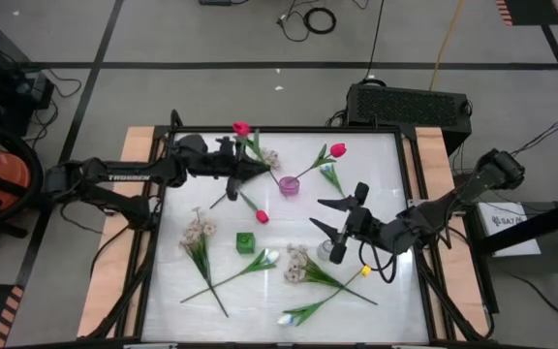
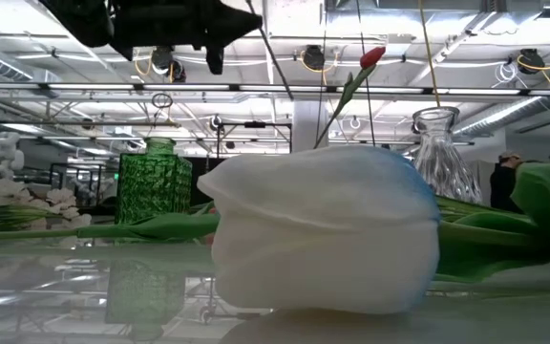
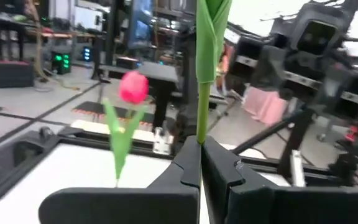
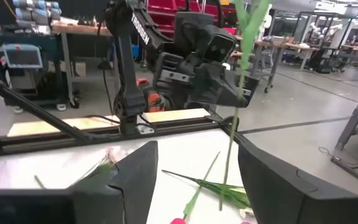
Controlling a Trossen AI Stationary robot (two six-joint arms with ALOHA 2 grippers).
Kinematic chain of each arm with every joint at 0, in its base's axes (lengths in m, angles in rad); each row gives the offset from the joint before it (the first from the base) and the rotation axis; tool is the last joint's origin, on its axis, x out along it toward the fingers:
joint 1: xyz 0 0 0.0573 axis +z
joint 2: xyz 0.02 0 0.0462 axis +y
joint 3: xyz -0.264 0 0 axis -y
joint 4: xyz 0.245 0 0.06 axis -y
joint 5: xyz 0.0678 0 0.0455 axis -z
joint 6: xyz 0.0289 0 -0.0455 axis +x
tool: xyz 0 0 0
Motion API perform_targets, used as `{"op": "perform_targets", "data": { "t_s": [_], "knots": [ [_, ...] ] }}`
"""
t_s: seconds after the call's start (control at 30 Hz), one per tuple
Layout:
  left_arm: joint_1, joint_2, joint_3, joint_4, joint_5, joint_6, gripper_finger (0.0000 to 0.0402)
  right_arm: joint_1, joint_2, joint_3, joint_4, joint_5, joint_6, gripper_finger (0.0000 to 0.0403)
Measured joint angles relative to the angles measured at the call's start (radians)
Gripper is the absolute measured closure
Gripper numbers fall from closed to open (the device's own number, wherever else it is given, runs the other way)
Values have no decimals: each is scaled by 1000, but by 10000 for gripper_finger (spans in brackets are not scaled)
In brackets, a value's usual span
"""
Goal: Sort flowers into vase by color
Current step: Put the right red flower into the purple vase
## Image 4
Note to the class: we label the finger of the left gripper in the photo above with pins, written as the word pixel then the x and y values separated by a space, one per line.
pixel 252 85
pixel 222 93

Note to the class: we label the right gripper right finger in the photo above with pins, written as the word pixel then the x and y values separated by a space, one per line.
pixel 278 193

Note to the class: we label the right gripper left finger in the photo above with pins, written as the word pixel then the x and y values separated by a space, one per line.
pixel 135 186

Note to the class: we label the pink artificial tulip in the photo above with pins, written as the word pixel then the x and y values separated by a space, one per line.
pixel 245 222
pixel 250 28
pixel 193 202

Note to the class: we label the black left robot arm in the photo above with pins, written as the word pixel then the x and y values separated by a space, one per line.
pixel 129 87

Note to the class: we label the orange shop vacuum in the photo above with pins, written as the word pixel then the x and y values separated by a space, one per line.
pixel 152 101

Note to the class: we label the long wooden workbench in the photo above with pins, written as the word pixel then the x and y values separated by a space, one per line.
pixel 291 46

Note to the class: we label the white humanoid robot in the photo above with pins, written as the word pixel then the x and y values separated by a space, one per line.
pixel 267 23

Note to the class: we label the black power strip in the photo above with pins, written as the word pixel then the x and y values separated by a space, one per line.
pixel 345 166

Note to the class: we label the red bin shelf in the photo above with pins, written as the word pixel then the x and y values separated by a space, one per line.
pixel 166 6

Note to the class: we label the grey metal workbench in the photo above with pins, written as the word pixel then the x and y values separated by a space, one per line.
pixel 357 115

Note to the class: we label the wooden workbench, grey legs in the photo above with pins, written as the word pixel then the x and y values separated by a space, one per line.
pixel 79 29

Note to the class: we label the black wheeled equipment cart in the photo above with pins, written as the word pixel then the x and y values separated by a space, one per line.
pixel 47 62

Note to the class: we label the small blue-framed monitor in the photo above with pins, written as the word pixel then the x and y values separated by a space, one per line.
pixel 23 57

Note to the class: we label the black metal table frame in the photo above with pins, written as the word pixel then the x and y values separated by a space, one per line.
pixel 57 141

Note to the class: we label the black cage frame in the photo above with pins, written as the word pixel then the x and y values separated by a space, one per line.
pixel 322 13

